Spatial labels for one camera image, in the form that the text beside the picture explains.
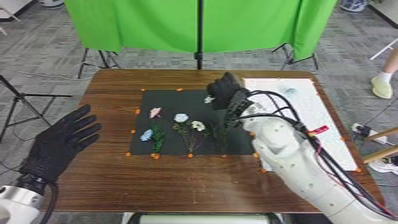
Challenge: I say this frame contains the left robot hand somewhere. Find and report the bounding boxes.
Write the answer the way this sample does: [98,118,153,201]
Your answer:
[17,103,105,185]

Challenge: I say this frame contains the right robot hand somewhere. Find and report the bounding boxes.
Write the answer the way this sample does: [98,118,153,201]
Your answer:
[205,71,251,112]

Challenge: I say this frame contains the small white flower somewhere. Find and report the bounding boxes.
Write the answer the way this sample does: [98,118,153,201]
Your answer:
[203,94,235,151]

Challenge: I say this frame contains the pink flower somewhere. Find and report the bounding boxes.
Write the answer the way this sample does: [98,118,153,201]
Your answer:
[148,106,168,144]

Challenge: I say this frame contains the white sheet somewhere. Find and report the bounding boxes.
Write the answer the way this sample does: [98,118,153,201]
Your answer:
[242,77,363,173]

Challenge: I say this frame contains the black tripod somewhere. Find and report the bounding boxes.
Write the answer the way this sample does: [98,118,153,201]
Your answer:
[0,74,75,135]

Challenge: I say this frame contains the black backdrop stand legs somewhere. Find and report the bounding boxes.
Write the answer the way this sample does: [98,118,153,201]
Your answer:
[75,47,121,80]
[271,42,322,71]

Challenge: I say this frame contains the black stand pole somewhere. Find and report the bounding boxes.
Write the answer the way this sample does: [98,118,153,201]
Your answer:
[192,0,207,71]

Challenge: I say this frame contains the dark mat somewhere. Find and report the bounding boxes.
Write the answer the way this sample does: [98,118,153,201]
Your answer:
[129,89,258,157]

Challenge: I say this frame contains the person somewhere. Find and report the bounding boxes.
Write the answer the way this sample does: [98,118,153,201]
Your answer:
[368,46,398,100]

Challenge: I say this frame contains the wooden chair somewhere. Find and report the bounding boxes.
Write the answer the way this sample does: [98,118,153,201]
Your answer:
[361,127,398,165]

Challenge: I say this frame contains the pale grey bar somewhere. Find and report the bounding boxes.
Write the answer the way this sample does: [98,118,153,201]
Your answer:
[127,213,287,224]

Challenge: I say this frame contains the blue and white vase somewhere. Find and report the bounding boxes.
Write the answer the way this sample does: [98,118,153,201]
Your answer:
[342,0,372,14]

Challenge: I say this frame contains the black cable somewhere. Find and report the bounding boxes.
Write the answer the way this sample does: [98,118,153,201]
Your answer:
[237,89,313,135]

